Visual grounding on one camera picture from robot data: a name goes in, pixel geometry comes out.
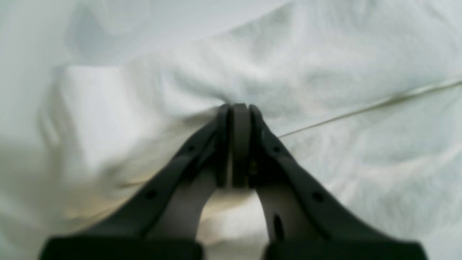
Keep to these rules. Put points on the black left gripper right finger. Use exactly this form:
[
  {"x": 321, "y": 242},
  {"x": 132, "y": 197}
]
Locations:
[{"x": 304, "y": 221}]

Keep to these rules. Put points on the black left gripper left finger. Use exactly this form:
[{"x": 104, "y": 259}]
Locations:
[{"x": 160, "y": 221}]

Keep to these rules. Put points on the white printed T-shirt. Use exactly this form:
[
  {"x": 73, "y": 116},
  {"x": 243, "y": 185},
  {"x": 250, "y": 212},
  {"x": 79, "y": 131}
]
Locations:
[{"x": 98, "y": 95}]

